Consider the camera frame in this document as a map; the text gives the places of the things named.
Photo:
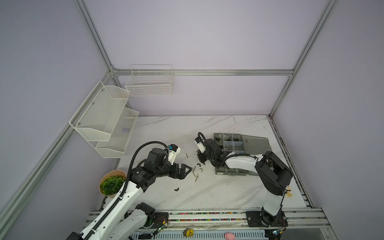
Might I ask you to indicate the lower white mesh shelf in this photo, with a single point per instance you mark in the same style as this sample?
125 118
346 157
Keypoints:
116 147

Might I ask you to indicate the pink small object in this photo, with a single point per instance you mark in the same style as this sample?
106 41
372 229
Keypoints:
230 236

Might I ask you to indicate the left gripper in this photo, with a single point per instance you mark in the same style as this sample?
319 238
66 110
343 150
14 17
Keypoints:
181 174

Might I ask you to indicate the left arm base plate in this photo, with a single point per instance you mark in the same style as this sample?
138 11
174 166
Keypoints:
156 220

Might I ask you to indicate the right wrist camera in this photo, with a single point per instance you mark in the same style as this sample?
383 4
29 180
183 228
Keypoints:
200 142

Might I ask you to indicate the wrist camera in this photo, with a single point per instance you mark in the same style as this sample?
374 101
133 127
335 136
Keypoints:
173 151
200 142

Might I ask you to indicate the upper white mesh shelf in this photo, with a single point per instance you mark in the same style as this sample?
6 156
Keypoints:
96 119

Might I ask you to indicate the yellow toy figure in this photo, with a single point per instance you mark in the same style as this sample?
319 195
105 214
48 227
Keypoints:
288 192

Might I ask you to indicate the white mesh shelf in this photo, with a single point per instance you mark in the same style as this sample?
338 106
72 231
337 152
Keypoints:
96 119
116 147

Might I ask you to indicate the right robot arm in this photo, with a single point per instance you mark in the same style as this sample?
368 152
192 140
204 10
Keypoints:
273 172

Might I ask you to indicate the yellow small object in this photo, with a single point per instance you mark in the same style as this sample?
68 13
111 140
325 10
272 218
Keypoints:
188 233

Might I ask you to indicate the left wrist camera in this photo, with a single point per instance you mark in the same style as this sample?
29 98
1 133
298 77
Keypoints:
173 151

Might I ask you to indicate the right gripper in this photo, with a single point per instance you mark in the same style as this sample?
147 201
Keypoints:
200 156

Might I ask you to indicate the white wire basket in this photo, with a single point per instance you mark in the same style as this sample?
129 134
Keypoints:
151 80

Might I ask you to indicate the grey plastic organizer box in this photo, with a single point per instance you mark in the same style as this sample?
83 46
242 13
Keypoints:
240 144

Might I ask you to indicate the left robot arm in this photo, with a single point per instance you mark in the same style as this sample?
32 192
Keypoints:
112 224

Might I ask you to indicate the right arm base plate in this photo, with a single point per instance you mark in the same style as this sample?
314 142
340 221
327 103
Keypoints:
264 219

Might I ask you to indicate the potted green plant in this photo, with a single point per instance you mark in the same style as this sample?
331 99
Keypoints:
112 182

